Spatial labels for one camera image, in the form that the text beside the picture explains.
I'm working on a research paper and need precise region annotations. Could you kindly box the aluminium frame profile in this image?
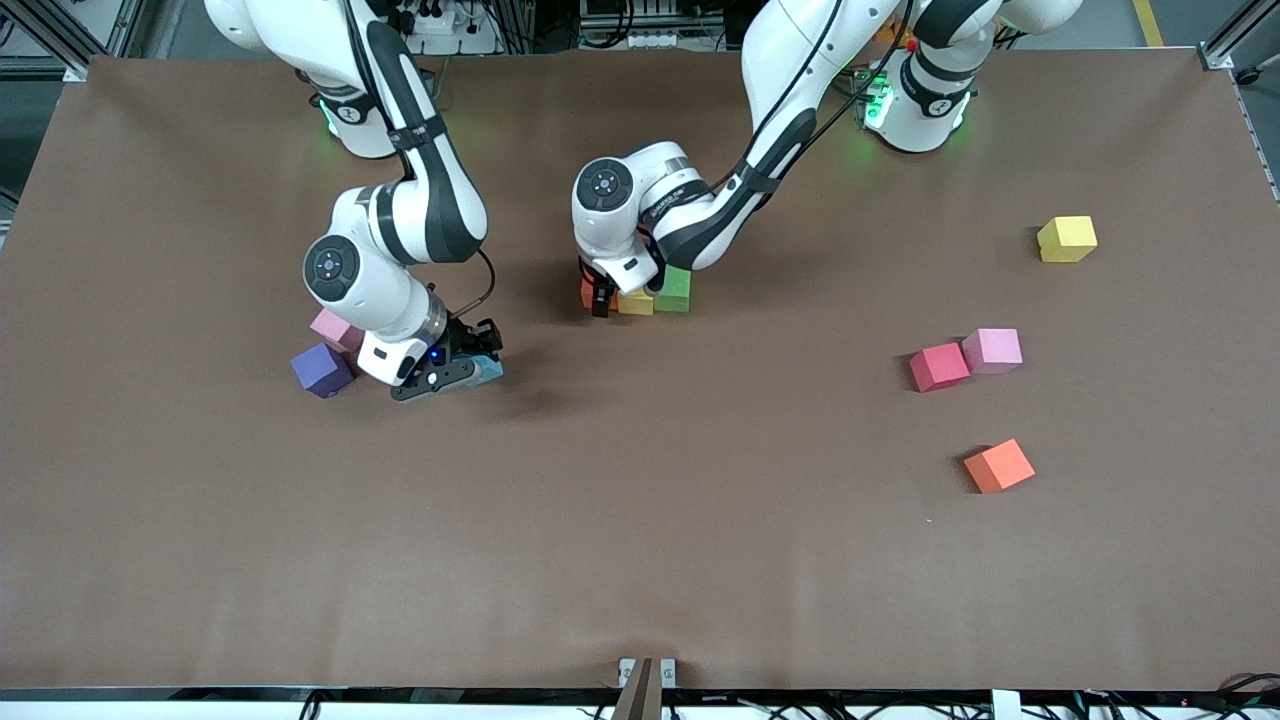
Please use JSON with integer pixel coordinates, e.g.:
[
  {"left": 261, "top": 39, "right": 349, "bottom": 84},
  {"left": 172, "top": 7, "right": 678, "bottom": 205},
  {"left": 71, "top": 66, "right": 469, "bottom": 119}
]
[
  {"left": 1200, "top": 0, "right": 1280, "bottom": 71},
  {"left": 0, "top": 0, "right": 136, "bottom": 81}
]

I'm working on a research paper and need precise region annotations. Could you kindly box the pink foam cube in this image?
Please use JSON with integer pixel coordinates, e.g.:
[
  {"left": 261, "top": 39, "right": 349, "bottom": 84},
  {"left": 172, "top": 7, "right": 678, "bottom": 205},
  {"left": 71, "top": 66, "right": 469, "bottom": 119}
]
[
  {"left": 962, "top": 328, "right": 1024, "bottom": 376},
  {"left": 310, "top": 308, "right": 367, "bottom": 354}
]

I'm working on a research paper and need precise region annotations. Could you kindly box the brown paper table cover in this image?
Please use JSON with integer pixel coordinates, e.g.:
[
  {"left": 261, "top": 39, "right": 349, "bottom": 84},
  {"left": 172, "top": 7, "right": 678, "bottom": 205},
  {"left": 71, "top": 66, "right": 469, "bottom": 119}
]
[{"left": 0, "top": 48, "right": 1280, "bottom": 693}]

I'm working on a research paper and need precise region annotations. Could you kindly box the metal bracket plate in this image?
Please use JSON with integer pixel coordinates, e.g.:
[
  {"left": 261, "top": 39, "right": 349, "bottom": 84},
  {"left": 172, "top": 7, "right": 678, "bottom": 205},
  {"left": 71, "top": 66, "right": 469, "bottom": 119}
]
[{"left": 618, "top": 657, "right": 677, "bottom": 689}]

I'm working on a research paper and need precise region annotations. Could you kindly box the purple foam cube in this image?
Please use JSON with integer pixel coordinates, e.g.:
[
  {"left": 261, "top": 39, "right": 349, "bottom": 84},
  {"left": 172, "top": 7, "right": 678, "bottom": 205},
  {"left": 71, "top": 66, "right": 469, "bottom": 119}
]
[{"left": 291, "top": 343, "right": 357, "bottom": 400}]

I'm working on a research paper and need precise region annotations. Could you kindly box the brown camera pole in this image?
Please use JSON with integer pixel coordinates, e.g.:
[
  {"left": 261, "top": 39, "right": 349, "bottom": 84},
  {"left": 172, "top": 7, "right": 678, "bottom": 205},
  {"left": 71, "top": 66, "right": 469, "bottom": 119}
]
[{"left": 610, "top": 657, "right": 664, "bottom": 720}]

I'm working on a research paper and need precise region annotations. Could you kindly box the green foam cube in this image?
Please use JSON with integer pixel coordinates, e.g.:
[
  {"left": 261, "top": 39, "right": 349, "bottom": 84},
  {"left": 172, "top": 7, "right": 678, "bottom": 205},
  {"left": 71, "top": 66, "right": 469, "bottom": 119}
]
[{"left": 655, "top": 265, "right": 693, "bottom": 314}]

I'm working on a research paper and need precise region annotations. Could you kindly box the red foam cube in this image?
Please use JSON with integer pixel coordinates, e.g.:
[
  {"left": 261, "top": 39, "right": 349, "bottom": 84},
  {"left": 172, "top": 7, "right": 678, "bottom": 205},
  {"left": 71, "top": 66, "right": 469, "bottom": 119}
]
[{"left": 908, "top": 342, "right": 972, "bottom": 394}]

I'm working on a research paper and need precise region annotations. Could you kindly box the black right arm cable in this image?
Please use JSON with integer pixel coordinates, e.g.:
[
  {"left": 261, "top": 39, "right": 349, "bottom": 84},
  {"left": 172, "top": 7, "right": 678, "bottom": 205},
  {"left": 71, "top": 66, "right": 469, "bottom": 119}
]
[{"left": 440, "top": 248, "right": 498, "bottom": 313}]

